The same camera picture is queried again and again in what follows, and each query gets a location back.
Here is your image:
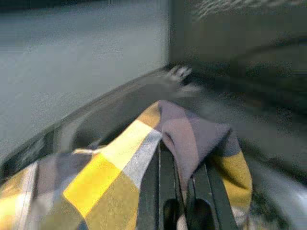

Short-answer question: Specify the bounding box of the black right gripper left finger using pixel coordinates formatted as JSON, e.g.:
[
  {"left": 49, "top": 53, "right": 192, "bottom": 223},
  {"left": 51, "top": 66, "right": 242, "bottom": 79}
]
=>
[{"left": 138, "top": 142, "right": 185, "bottom": 230}]

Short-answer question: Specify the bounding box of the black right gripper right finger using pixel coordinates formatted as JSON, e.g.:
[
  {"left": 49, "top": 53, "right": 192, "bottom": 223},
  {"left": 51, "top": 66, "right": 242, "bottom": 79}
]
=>
[{"left": 189, "top": 164, "right": 238, "bottom": 230}]

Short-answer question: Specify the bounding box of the yellow grey plaid cloth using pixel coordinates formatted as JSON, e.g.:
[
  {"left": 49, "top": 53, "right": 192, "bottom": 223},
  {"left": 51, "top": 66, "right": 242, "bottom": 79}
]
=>
[{"left": 0, "top": 99, "right": 253, "bottom": 230}]

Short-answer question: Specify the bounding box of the grey top-load washing machine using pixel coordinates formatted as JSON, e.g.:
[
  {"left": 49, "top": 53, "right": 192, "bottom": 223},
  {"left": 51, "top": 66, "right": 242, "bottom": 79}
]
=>
[{"left": 0, "top": 64, "right": 307, "bottom": 230}]

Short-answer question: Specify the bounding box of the dark tinted washer lid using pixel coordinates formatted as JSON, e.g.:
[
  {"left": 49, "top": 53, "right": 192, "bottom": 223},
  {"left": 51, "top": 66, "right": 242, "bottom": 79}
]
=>
[{"left": 167, "top": 0, "right": 307, "bottom": 108}]

